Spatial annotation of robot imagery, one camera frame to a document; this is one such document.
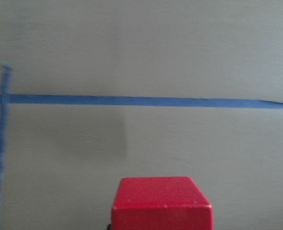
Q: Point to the red wooden block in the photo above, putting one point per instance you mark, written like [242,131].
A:
[160,203]

